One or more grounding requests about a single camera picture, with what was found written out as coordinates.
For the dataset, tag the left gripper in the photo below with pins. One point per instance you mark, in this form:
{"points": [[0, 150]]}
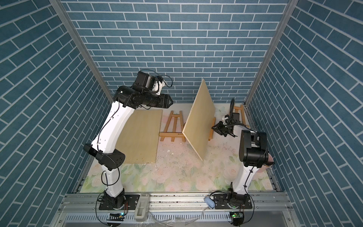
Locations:
{"points": [[164, 100]]}

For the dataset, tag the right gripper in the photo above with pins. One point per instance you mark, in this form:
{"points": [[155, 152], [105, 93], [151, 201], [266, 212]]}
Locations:
{"points": [[218, 129]]}

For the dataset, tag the wooden canvas board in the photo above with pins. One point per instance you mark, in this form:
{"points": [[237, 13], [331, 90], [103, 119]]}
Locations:
{"points": [[139, 137], [200, 120]]}

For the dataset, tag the wooden easel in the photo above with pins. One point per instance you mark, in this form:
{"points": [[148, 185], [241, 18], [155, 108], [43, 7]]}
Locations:
{"points": [[212, 131], [239, 110], [170, 130]]}

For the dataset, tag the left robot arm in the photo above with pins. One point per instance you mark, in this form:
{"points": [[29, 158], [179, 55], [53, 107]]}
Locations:
{"points": [[125, 101]]}

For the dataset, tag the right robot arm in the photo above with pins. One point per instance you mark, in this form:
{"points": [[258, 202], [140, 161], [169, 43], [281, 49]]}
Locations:
{"points": [[252, 154]]}

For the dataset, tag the pink cup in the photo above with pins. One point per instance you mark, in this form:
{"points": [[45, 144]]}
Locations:
{"points": [[268, 164]]}

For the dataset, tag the blue white connector plug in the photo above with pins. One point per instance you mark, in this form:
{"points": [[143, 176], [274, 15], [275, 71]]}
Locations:
{"points": [[209, 202]]}

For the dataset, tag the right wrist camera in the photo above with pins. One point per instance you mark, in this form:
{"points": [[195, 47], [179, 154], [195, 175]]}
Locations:
{"points": [[226, 120]]}

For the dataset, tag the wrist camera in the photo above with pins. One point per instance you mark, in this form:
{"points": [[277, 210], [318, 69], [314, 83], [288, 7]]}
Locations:
{"points": [[226, 120], [147, 83]]}

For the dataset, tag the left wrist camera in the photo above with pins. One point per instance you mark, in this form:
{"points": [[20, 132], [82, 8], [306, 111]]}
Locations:
{"points": [[147, 83]]}

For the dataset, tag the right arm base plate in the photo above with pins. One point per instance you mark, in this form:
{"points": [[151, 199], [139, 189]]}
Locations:
{"points": [[221, 201]]}

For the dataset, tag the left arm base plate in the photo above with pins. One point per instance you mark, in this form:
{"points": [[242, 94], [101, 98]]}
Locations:
{"points": [[131, 200]]}

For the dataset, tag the grey rail handle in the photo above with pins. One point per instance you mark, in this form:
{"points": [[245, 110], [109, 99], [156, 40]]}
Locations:
{"points": [[142, 208]]}

